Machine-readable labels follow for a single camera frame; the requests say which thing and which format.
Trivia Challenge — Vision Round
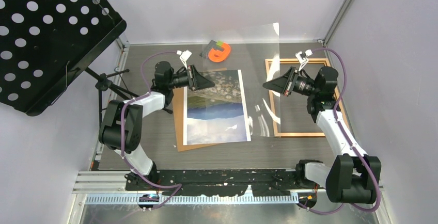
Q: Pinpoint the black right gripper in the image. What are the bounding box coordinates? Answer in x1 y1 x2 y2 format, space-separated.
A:
262 67 319 98

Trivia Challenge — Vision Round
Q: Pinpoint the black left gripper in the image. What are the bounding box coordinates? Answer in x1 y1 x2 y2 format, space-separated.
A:
168 66 216 91

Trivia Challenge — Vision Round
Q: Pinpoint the wooden picture frame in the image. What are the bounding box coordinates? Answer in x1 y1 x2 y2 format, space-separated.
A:
264 58 325 138

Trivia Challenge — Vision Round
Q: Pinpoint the transparent acrylic sheet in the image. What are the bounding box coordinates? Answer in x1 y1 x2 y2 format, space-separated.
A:
203 22 281 137

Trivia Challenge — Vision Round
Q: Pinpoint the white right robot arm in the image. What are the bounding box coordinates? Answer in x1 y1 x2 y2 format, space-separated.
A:
263 66 381 205

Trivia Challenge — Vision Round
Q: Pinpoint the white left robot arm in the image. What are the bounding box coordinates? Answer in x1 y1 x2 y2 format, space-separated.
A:
98 61 215 190

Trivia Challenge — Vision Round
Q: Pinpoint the landscape photo print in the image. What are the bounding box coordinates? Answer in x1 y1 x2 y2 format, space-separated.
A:
183 70 251 146

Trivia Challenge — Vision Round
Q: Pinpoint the brown cardboard backing board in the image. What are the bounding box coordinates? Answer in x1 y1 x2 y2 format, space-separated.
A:
172 88 218 152

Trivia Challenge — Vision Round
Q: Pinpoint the grey lego baseplate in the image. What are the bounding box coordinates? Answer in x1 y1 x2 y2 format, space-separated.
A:
199 40 221 59

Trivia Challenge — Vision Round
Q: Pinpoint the black perforated music stand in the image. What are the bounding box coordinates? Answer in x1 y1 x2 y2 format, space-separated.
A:
1 0 128 135

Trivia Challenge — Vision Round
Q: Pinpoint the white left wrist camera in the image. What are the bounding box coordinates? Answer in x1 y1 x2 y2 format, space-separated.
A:
176 50 192 69

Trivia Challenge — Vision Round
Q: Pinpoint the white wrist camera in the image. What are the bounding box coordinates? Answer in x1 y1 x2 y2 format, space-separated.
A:
176 50 192 69
295 50 313 72

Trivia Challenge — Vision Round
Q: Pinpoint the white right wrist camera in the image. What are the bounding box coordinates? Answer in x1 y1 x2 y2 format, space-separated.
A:
295 50 313 72

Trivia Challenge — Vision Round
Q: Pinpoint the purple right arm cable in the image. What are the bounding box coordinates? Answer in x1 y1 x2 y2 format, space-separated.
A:
298 47 382 215

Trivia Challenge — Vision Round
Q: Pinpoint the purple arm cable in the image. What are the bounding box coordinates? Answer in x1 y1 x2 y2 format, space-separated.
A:
119 51 184 211
298 47 382 215

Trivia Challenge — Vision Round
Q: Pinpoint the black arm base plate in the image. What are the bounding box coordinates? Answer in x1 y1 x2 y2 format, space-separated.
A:
124 169 316 197

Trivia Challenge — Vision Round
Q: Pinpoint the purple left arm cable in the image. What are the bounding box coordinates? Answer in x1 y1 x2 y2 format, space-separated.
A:
119 51 184 211

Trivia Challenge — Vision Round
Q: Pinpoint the aluminium rail with ruler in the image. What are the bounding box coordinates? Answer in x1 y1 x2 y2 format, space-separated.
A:
72 170 384 206

